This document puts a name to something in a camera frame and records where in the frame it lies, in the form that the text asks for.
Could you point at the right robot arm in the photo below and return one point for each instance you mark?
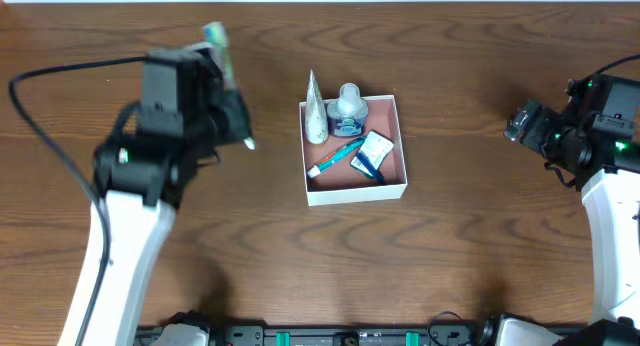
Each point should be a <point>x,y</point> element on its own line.
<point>592,139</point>

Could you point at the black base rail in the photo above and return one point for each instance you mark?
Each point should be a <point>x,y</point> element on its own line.
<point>446,328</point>

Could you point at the teal Colgate toothpaste tube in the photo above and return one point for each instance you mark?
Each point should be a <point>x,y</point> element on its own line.
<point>335,157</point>

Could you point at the white Pantene tube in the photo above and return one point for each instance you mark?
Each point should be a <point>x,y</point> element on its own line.
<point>316,123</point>

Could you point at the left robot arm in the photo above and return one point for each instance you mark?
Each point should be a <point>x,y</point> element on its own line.
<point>189,106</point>

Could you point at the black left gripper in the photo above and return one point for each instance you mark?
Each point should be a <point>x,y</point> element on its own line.
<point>232,114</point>

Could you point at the blue disposable razor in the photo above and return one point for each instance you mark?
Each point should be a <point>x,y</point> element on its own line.
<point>370,168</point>

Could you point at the green white toothbrush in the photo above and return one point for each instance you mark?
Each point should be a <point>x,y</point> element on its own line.
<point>229,110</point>

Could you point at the Dettol foam soap bottle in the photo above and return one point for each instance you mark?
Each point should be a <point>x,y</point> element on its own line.
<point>347,114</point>

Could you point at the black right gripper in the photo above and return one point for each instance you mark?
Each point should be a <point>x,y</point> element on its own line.
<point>542,131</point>

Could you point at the white box pink interior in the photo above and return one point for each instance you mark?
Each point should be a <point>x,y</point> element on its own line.
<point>344,184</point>

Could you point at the green white soap bar pack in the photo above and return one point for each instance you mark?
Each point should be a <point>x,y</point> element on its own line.
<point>375,147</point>

